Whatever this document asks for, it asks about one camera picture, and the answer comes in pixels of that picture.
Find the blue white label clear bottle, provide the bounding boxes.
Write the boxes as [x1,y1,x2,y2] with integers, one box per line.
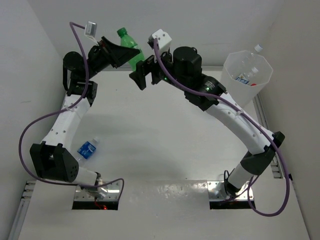
[235,67,259,85]

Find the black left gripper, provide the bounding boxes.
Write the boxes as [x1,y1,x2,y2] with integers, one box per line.
[84,37,140,80]

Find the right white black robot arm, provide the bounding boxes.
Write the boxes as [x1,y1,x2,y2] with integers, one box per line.
[129,46,285,197]

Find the aluminium frame rail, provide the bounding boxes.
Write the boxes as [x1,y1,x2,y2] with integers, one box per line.
[7,66,76,240]

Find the metal base plate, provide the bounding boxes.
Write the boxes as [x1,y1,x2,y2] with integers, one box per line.
[207,181,254,202]
[73,180,122,202]

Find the clear unlabelled plastic bottle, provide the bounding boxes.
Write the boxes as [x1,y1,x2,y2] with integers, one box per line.
[235,44,263,77]

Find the white translucent plastic bin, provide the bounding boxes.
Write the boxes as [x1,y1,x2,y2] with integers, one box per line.
[220,50,273,108]

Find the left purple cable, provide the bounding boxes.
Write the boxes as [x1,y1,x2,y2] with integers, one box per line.
[19,21,125,200]

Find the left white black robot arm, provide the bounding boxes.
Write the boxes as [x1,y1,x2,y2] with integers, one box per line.
[29,37,140,188]

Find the blue label small bottle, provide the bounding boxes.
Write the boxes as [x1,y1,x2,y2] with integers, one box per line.
[77,137,100,161]

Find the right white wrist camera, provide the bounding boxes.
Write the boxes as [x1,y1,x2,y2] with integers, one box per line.
[147,28,172,55]

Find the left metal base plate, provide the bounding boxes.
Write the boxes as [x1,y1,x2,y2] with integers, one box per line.
[73,180,122,202]

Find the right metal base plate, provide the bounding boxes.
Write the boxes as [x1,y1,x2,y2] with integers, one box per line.
[207,181,254,202]

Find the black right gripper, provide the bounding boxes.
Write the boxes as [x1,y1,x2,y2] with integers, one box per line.
[129,45,188,92]

